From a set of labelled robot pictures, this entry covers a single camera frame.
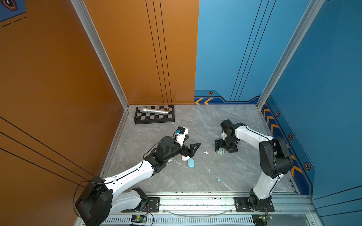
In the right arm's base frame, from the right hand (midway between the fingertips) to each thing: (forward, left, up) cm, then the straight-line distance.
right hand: (221, 150), depth 92 cm
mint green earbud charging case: (-1, +1, 0) cm, 1 cm away
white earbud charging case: (-7, +24, +1) cm, 25 cm away
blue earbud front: (-18, +4, -1) cm, 19 cm away
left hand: (-4, +19, +19) cm, 27 cm away
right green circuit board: (-37, -15, -4) cm, 40 cm away
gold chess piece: (+33, +38, +6) cm, 51 cm away
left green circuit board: (-37, +47, -4) cm, 60 cm away
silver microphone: (+31, +57, +6) cm, 65 cm away
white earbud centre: (-2, +10, -1) cm, 10 cm away
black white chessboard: (+26, +58, +2) cm, 64 cm away
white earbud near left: (-7, +34, 0) cm, 35 cm away
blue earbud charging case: (-9, +20, 0) cm, 22 cm away
